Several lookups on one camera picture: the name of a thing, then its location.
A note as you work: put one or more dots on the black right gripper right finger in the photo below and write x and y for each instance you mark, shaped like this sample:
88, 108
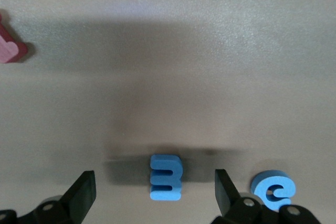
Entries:
228, 200

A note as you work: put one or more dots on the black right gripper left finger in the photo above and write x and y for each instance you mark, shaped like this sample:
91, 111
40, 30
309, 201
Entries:
78, 197

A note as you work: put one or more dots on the blue foam letter G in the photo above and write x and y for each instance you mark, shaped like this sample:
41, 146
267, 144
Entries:
260, 187

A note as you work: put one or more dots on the blue foam letter E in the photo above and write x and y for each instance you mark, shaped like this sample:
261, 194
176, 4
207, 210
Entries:
176, 179

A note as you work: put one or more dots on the red foam piece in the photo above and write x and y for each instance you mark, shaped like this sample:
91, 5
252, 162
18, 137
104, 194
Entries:
10, 51

